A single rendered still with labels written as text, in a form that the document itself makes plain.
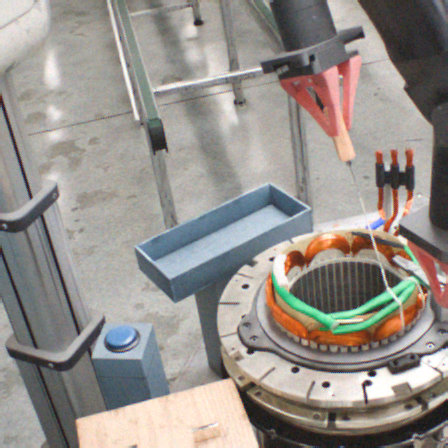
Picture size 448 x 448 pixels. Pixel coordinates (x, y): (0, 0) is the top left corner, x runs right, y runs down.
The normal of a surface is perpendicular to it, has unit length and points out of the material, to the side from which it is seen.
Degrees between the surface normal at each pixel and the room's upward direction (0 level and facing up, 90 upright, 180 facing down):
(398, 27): 108
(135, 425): 0
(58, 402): 90
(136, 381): 90
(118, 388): 90
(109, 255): 0
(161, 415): 0
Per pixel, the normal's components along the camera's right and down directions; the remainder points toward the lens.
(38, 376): -0.44, 0.56
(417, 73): -0.39, 0.83
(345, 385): -0.14, -0.81
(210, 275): 0.54, 0.42
